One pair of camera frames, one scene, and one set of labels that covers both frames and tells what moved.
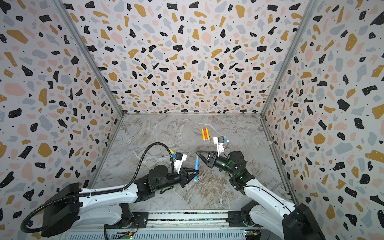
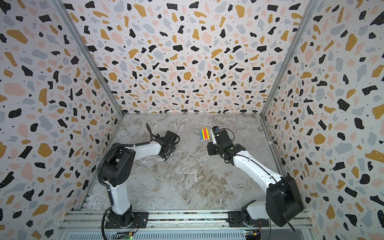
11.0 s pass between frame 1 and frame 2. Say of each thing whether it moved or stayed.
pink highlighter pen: stayed
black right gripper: moved
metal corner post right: stayed
